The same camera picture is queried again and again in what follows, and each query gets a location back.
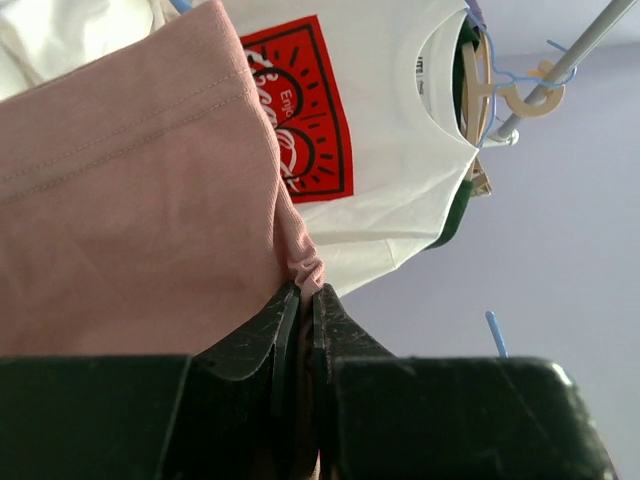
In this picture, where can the white Coca-Cola t shirt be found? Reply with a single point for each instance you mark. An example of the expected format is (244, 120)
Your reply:
(380, 150)

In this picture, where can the lilac t shirt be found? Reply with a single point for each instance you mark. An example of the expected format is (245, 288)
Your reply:
(476, 11)

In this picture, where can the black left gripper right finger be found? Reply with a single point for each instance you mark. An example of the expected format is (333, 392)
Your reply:
(384, 417)

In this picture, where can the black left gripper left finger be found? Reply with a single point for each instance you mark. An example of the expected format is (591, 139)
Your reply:
(226, 413)

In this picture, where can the dark green t shirt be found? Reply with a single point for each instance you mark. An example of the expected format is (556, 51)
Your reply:
(467, 35)

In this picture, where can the pink t shirt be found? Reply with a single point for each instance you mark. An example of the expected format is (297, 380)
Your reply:
(187, 325)

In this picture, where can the white clothes rack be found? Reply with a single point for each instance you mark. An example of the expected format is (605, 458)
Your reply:
(558, 76)

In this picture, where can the wooden clip hanger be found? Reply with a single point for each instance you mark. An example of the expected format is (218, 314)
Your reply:
(481, 185)

